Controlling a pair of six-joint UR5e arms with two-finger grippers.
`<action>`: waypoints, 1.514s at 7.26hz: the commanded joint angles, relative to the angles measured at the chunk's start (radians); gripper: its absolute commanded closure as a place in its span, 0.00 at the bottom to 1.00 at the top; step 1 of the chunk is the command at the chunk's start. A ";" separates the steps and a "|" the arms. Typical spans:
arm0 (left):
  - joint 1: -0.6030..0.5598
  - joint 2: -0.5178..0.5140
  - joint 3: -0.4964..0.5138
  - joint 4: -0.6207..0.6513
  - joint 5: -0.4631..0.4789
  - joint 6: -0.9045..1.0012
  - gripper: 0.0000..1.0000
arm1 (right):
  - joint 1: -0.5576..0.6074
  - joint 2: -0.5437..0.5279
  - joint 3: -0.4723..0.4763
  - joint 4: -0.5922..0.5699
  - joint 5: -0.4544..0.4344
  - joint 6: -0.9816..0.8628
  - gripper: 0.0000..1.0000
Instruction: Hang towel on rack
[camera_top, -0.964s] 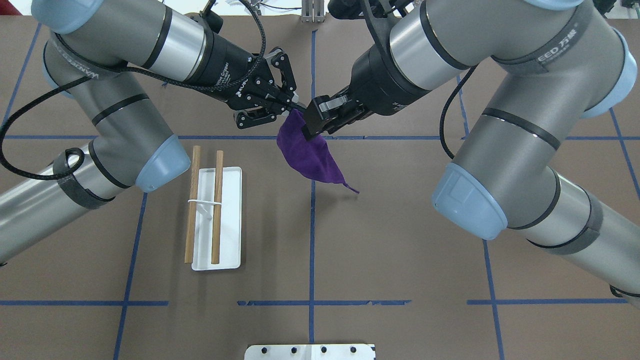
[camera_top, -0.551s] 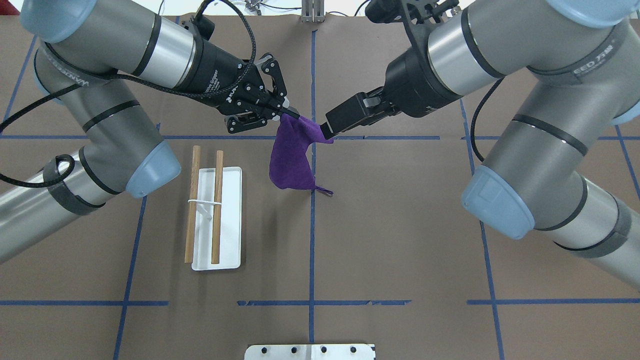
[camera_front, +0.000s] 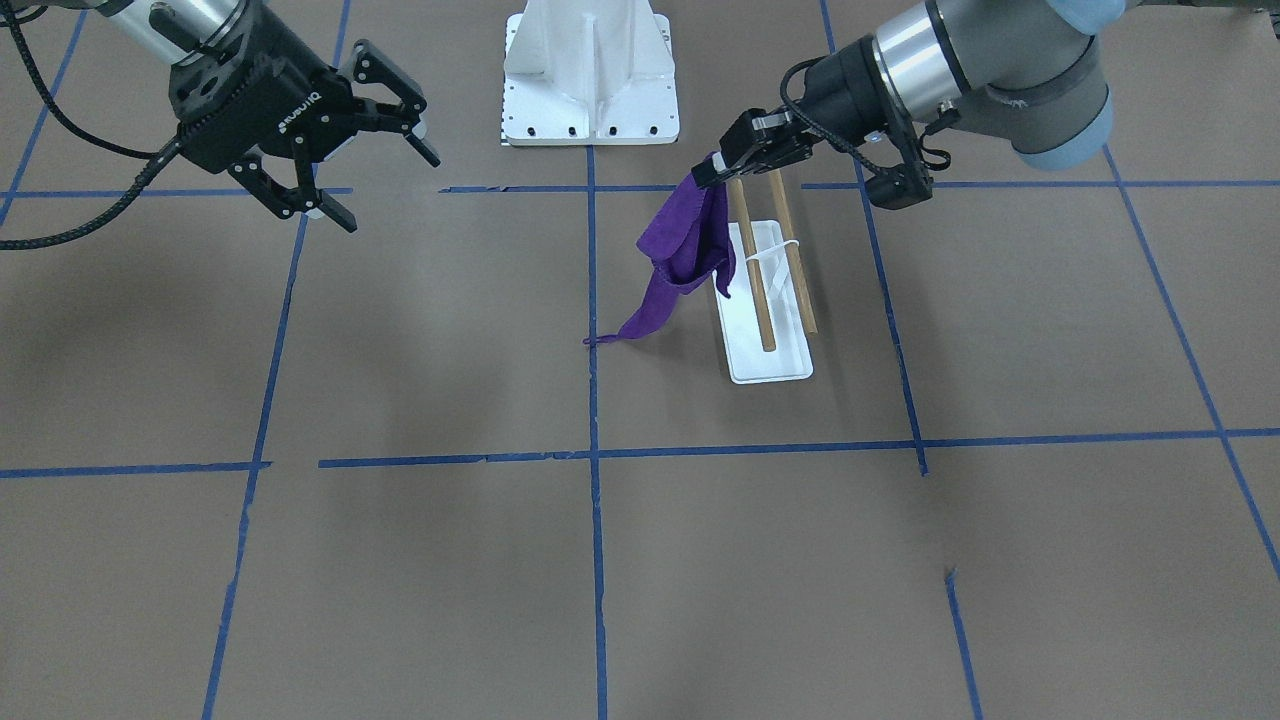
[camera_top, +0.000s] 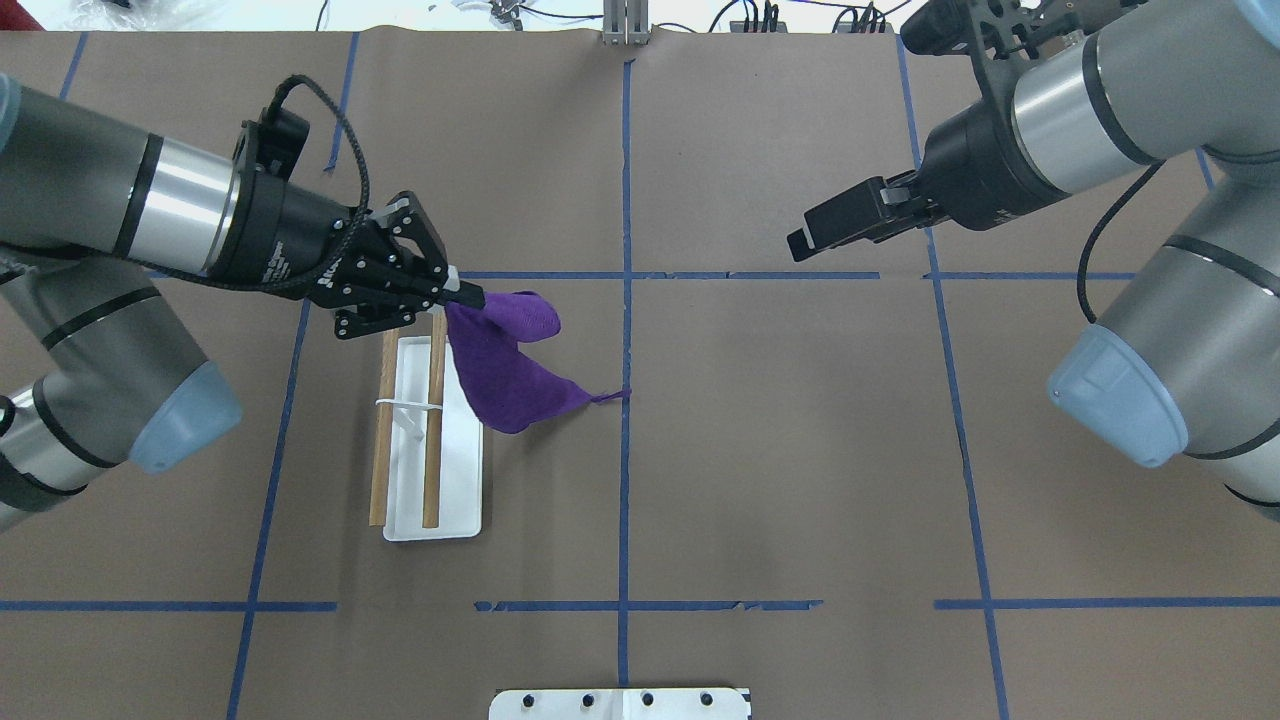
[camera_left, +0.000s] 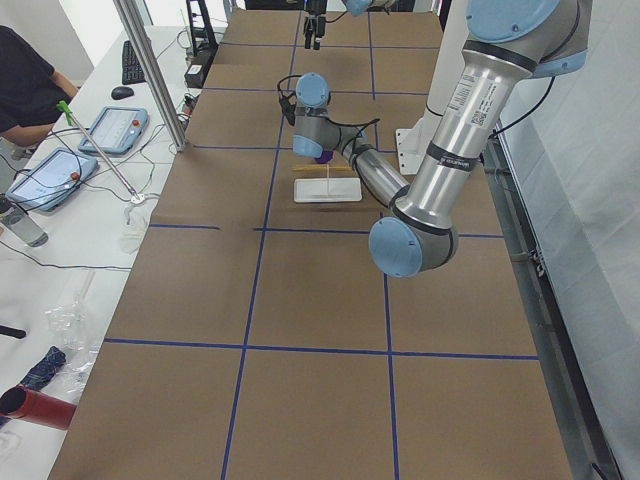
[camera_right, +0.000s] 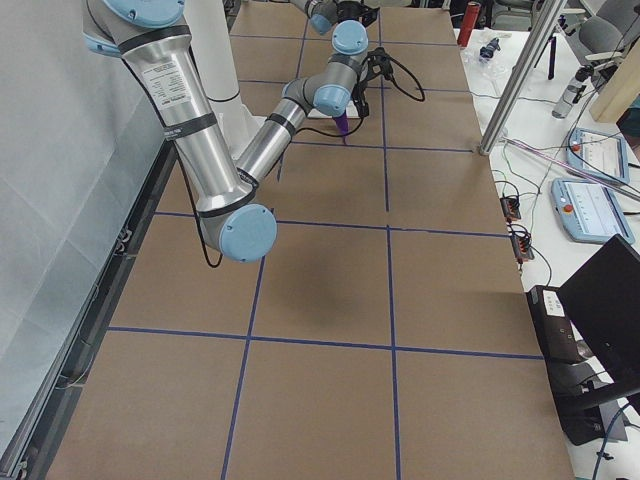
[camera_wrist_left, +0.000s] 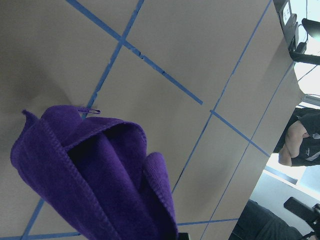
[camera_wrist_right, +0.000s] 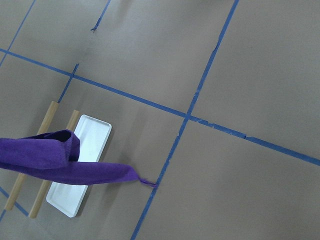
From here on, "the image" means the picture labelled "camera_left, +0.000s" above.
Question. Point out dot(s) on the dark blue folded cloth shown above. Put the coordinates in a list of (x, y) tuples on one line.
[(40, 375)]

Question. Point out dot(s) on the black power box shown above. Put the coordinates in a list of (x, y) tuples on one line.
[(195, 76)]

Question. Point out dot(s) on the white towel rack base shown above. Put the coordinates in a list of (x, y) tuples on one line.
[(327, 190)]

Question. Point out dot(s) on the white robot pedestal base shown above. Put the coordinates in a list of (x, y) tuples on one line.
[(412, 143)]

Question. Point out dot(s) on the aluminium frame post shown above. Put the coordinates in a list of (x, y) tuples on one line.
[(134, 27)]

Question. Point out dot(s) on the black computer mouse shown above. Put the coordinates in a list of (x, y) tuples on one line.
[(122, 92)]

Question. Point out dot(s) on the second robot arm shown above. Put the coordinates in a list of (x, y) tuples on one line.
[(358, 7)]

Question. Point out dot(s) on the red cylinder tube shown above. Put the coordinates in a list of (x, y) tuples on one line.
[(21, 403)]

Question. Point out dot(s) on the purple towel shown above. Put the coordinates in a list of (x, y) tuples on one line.
[(325, 157)]

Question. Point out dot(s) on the near blue teach pendant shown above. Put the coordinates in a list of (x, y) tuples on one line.
[(52, 181)]

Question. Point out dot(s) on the green tipped metal grabber stick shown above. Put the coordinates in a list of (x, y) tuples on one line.
[(136, 197)]

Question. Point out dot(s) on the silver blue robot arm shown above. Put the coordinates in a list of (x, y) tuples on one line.
[(508, 41)]

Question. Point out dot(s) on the person in black shirt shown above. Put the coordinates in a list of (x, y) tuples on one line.
[(30, 90)]

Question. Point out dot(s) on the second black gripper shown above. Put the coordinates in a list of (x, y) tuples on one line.
[(314, 12)]

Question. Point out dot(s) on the left wooden rack rod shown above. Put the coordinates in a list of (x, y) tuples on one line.
[(320, 168)]

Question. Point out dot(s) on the clear water bottle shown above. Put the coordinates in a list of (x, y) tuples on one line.
[(17, 220)]

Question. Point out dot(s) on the black keyboard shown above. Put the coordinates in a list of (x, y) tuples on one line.
[(132, 72)]

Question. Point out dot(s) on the clear plastic bag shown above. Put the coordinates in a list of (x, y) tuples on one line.
[(74, 334)]

